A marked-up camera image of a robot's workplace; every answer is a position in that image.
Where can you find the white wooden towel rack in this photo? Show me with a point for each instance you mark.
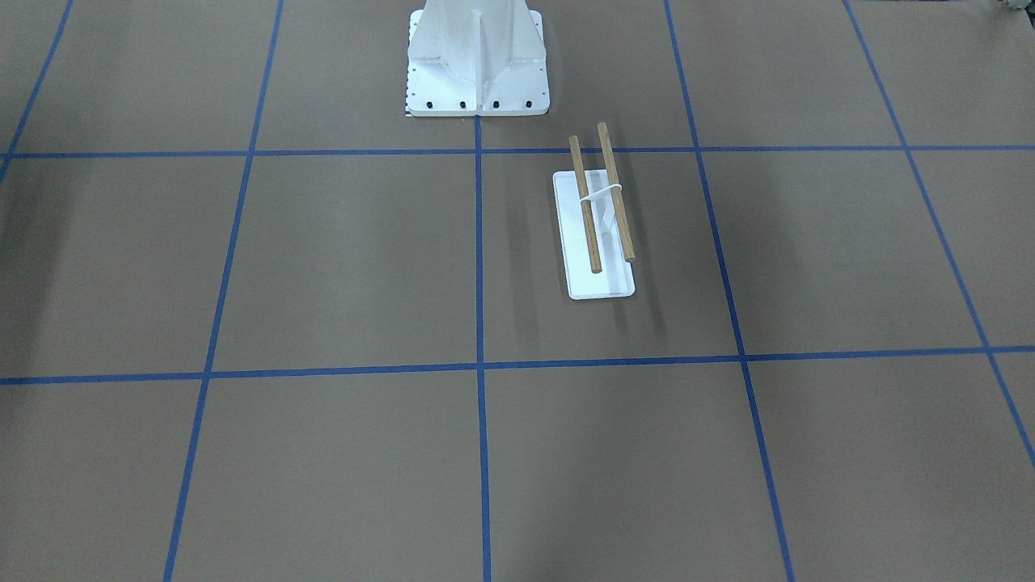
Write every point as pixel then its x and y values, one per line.
pixel 594 230

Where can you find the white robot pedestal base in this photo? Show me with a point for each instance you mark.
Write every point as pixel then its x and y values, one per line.
pixel 476 58

